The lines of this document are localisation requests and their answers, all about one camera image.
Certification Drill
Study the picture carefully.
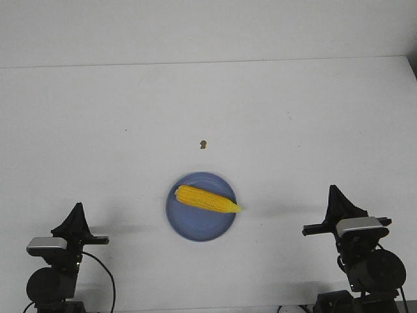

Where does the blue round plate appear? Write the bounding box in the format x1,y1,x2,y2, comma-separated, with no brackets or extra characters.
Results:
165,171,237,242

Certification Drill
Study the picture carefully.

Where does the small brown table mark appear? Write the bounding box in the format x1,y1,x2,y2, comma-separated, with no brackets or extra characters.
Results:
199,140,207,149

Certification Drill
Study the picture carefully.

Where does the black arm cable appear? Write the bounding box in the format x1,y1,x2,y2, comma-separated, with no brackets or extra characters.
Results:
22,251,117,313
376,243,410,313

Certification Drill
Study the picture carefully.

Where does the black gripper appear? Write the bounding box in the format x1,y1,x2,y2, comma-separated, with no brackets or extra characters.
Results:
302,185,389,258
51,202,109,258

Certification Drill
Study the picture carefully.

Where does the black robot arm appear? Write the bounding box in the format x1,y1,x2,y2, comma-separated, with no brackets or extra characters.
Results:
302,185,407,312
26,202,116,312

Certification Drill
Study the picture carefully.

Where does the yellow corn cob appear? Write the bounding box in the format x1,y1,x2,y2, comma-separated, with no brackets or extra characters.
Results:
175,185,242,213

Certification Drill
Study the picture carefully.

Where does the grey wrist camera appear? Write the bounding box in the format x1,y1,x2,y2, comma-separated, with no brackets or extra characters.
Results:
26,237,68,257
336,216,392,237

